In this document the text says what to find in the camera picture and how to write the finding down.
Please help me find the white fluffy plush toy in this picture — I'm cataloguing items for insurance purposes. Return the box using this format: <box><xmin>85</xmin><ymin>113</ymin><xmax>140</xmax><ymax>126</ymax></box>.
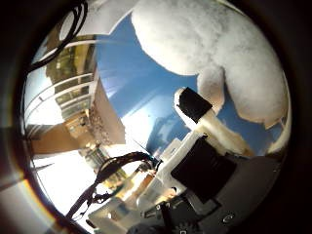
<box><xmin>131</xmin><ymin>0</ymin><xmax>291</xmax><ymax>130</ymax></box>

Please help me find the dark cable bundle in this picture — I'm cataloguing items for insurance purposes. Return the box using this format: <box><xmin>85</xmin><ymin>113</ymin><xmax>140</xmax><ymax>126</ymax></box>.
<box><xmin>65</xmin><ymin>151</ymin><xmax>161</xmax><ymax>219</ymax></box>

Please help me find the black cable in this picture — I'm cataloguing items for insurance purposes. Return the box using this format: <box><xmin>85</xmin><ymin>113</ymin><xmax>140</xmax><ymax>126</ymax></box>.
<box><xmin>28</xmin><ymin>0</ymin><xmax>90</xmax><ymax>73</ymax></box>

